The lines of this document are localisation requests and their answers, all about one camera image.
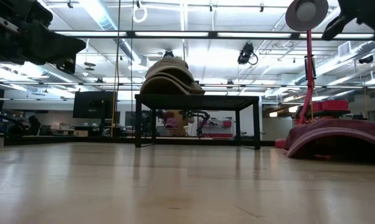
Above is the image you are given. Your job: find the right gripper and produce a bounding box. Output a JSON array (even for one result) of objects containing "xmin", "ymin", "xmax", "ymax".
[{"xmin": 322, "ymin": 0, "xmax": 375, "ymax": 42}]

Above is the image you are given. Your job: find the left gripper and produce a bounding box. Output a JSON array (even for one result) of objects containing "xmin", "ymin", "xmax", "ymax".
[{"xmin": 0, "ymin": 0, "xmax": 87, "ymax": 75}]

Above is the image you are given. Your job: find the maroon baseball cap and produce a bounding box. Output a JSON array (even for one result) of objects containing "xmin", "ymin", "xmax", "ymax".
[{"xmin": 283, "ymin": 118, "xmax": 375, "ymax": 161}]

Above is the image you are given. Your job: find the beige baseball cap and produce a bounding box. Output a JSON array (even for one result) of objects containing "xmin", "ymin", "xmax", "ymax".
[
  {"xmin": 146, "ymin": 57, "xmax": 191, "ymax": 80},
  {"xmin": 145, "ymin": 65, "xmax": 206, "ymax": 95},
  {"xmin": 140, "ymin": 75, "xmax": 193, "ymax": 95}
]

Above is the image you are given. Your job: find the red desk lamp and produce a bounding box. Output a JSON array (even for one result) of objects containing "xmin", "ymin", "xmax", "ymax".
[{"xmin": 274, "ymin": 0, "xmax": 330, "ymax": 149}]

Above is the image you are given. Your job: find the black monitor screen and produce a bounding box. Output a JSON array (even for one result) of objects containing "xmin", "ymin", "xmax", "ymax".
[{"xmin": 72, "ymin": 90, "xmax": 117, "ymax": 119}]

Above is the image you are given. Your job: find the person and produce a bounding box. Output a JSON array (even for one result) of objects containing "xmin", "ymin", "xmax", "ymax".
[
  {"xmin": 162, "ymin": 109, "xmax": 191, "ymax": 137},
  {"xmin": 26, "ymin": 114, "xmax": 42, "ymax": 136}
]

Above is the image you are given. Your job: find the red storage bin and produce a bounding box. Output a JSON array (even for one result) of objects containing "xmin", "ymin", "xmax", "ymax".
[{"xmin": 311, "ymin": 100, "xmax": 349, "ymax": 112}]

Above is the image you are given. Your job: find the pink cap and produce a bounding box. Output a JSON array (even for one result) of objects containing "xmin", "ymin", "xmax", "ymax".
[{"xmin": 164, "ymin": 117, "xmax": 179, "ymax": 129}]

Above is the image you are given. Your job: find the black metal mesh rack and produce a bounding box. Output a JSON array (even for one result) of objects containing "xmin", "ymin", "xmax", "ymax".
[{"xmin": 134, "ymin": 94, "xmax": 262, "ymax": 151}]

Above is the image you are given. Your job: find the white shelf with red bins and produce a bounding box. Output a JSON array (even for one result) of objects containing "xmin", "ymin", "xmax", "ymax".
[{"xmin": 201, "ymin": 118, "xmax": 234, "ymax": 139}]

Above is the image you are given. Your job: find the ceiling air vent duct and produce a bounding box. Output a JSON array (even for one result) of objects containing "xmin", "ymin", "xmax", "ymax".
[{"xmin": 338, "ymin": 40, "xmax": 375, "ymax": 58}]

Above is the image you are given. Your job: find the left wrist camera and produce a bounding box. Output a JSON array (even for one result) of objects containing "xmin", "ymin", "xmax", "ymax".
[{"xmin": 17, "ymin": 0, "xmax": 54, "ymax": 28}]

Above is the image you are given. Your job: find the yellow hanging cable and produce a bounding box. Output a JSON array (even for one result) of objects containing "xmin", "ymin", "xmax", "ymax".
[{"xmin": 110, "ymin": 0, "xmax": 121, "ymax": 138}]

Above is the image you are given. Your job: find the black table border rail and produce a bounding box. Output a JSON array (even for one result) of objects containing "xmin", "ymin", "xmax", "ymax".
[{"xmin": 0, "ymin": 134, "xmax": 276, "ymax": 147}]

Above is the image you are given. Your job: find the white hanging ring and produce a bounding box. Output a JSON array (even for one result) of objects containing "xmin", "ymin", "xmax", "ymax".
[{"xmin": 132, "ymin": 5, "xmax": 148, "ymax": 24}]

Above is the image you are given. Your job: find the black overhead frame bar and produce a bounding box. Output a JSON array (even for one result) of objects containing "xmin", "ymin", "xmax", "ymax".
[{"xmin": 52, "ymin": 29, "xmax": 375, "ymax": 40}]

